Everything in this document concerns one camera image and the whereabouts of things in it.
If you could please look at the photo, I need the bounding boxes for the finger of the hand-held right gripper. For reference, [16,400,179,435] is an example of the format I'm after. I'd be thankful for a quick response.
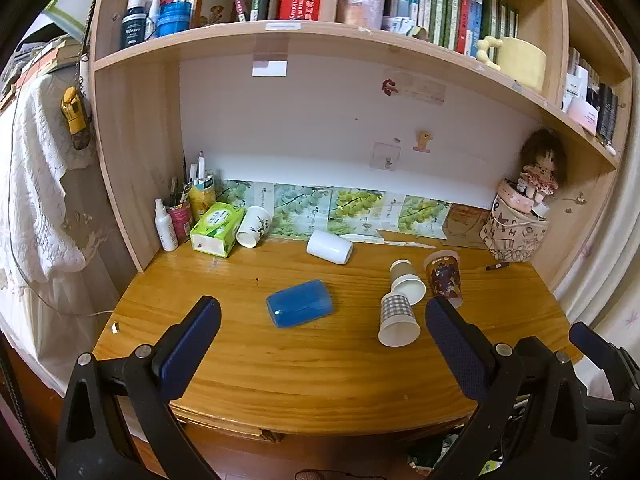
[569,321,640,403]

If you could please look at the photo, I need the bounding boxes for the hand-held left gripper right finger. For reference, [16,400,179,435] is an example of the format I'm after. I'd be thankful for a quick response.
[424,295,594,480]

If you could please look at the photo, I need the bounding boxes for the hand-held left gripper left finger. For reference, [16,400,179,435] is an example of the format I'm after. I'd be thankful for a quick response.
[56,295,222,480]

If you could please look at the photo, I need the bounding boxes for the translucent blue plastic cup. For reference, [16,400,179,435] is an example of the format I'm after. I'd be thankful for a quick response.
[266,279,335,330]

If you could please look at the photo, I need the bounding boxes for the checkered paper cup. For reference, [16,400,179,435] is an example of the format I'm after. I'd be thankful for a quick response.
[378,292,421,348]

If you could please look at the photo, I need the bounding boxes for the dark red printed cup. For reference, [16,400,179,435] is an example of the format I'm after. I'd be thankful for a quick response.
[423,250,464,310]

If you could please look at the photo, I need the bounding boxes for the brown paper cup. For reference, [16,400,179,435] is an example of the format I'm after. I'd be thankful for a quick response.
[389,259,427,306]

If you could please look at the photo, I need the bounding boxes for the white cup with plant print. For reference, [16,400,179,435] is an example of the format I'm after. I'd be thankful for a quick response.
[236,206,274,248]

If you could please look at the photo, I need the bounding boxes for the plain white cup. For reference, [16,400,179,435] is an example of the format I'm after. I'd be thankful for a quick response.
[306,230,354,266]

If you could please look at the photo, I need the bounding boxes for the row of upright books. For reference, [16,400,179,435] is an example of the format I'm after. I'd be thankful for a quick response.
[382,0,521,59]

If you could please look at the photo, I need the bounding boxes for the white patterned curtain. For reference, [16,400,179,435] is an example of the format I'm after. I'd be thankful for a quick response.
[550,55,640,348]

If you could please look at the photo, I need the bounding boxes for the white spray bottle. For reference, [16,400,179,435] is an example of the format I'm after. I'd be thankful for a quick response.
[154,198,179,252]

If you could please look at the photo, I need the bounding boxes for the green tissue pack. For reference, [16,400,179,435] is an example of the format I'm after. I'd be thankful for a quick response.
[189,202,246,259]

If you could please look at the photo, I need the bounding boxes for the brown cardboard sheet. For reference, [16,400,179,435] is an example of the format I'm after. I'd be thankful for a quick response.
[442,203,494,250]

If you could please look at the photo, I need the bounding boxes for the white paper strip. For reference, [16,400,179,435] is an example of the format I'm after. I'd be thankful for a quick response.
[344,232,437,250]

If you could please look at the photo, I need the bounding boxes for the pink pen holder can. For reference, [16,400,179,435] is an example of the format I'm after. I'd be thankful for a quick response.
[166,200,194,246]

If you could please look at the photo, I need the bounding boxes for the beige patterned fabric basket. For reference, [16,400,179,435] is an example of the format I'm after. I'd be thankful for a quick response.
[480,195,550,264]

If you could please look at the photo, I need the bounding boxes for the yellow-green pen holder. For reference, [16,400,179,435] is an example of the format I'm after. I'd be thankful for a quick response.
[187,180,219,231]

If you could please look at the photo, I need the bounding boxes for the pink round box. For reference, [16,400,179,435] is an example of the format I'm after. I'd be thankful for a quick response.
[496,178,536,214]

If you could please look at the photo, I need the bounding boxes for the grape print paper sheets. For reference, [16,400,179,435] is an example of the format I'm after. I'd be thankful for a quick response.
[215,179,454,242]

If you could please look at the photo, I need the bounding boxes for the brown-haired doll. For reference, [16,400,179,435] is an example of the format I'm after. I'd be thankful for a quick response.
[517,128,569,206]

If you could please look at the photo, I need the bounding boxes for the wooden bookshelf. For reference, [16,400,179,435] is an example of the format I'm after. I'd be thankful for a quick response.
[89,0,634,302]

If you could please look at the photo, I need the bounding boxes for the white lace cloth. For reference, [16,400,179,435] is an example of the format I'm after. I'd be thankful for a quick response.
[0,67,109,286]

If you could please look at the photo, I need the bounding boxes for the pink cosmetics box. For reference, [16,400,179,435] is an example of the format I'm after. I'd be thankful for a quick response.
[570,97,599,134]

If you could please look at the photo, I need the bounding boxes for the black cosmetics bottles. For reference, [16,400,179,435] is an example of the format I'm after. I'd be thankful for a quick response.
[595,82,621,144]

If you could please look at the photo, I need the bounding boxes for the white cosmetics box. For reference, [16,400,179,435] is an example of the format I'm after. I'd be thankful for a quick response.
[562,66,589,114]

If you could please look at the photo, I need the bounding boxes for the yellow hanging toy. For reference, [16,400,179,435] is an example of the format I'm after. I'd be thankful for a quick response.
[60,86,91,136]

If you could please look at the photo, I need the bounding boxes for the pale yellow mug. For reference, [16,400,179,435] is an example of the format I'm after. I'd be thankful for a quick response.
[476,35,549,94]

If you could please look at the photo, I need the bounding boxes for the white label with tape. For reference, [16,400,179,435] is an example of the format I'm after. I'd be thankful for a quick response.
[251,37,290,78]

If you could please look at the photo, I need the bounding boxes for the stack of books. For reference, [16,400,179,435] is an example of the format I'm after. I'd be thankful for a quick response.
[0,32,85,108]

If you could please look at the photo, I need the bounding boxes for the dark green bottle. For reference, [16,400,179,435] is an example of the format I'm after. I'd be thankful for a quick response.
[121,0,150,51]

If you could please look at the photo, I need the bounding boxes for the blue jar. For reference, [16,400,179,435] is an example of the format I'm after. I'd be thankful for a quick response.
[157,2,194,37]

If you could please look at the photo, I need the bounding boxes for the square clear wall sticker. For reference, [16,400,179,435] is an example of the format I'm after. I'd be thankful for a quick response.
[372,142,402,172]

